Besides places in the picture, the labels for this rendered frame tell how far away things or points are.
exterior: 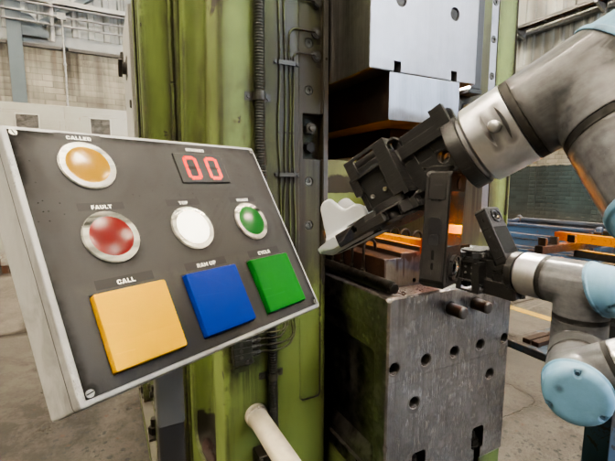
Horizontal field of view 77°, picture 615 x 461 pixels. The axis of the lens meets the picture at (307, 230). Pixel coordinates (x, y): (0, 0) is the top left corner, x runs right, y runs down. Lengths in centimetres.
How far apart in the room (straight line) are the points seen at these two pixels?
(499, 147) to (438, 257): 11
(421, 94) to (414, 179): 51
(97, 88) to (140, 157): 620
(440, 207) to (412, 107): 52
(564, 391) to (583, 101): 36
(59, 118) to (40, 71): 98
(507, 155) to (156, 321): 36
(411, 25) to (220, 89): 41
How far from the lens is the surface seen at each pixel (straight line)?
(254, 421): 94
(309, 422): 107
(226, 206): 55
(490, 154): 37
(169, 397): 63
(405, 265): 89
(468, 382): 105
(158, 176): 52
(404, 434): 96
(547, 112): 36
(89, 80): 673
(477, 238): 127
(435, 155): 40
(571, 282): 70
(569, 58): 37
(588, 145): 34
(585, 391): 59
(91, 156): 49
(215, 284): 48
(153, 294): 43
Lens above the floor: 115
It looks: 7 degrees down
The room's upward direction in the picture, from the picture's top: straight up
